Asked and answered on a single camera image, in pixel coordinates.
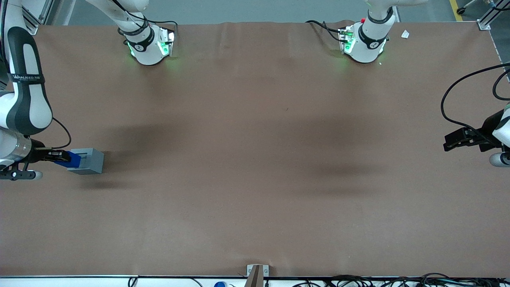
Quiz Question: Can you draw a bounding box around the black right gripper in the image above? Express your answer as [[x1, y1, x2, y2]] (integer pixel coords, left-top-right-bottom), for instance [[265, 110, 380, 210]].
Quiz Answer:
[[24, 140, 73, 164]]

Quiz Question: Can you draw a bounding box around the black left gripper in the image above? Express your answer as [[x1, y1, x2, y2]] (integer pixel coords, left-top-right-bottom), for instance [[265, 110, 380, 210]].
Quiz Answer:
[[443, 109, 506, 152]]

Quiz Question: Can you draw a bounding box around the blue plastic part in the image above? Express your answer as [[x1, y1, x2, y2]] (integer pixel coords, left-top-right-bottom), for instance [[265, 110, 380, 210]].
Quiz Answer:
[[55, 151, 82, 168]]

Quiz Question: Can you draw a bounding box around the gray square base block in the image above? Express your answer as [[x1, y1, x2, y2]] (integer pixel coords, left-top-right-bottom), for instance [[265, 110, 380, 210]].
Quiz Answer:
[[67, 148, 105, 175]]

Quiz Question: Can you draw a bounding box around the brown table cover sheet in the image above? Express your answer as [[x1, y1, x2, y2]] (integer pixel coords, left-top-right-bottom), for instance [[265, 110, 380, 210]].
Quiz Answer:
[[0, 20, 510, 278]]

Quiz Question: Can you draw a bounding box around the black right arm gripper cable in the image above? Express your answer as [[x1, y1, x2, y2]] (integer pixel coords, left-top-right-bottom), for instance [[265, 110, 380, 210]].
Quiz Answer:
[[35, 117, 73, 151]]

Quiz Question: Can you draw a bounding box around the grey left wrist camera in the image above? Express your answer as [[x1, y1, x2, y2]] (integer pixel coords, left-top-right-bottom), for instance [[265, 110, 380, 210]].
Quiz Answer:
[[489, 151, 510, 167]]

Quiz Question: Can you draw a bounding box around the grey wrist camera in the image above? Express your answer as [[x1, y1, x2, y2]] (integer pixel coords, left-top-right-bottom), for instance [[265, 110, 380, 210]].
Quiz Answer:
[[0, 169, 43, 181], [489, 151, 510, 167]]

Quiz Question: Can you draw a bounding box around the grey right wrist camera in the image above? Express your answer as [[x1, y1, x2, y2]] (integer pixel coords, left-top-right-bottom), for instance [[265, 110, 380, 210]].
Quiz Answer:
[[0, 169, 43, 181]]

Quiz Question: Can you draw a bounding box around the long black left arm cable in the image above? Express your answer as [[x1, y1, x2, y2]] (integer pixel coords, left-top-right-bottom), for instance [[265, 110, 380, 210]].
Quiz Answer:
[[440, 63, 510, 140]]

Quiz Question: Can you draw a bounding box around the looped black left arm cable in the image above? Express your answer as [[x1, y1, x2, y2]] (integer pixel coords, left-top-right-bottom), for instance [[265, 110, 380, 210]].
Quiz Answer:
[[492, 68, 510, 101]]

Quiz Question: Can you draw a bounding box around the aluminium frame post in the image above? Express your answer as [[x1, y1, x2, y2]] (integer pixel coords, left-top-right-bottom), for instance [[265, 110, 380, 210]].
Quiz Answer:
[[477, 0, 510, 31], [22, 0, 55, 36]]

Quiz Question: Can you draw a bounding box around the black tangled cable bundle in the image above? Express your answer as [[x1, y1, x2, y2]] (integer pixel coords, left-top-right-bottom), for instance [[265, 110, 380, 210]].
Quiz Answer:
[[293, 273, 510, 287]]

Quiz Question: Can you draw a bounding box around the black right arm base cable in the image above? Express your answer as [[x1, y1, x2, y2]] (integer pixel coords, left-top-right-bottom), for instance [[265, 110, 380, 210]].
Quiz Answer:
[[114, 0, 179, 40]]

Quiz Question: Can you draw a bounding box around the black arm base cable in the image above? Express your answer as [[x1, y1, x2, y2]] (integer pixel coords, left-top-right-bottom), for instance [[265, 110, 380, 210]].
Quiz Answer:
[[306, 20, 348, 43], [114, 0, 179, 40]]

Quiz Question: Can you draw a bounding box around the black left arm base cable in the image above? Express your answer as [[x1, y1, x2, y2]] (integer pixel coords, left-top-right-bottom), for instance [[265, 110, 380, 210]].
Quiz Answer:
[[306, 20, 348, 43]]

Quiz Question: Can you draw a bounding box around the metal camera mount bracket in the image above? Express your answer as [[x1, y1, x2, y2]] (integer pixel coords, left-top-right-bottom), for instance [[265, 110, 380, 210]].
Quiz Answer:
[[245, 264, 270, 287]]

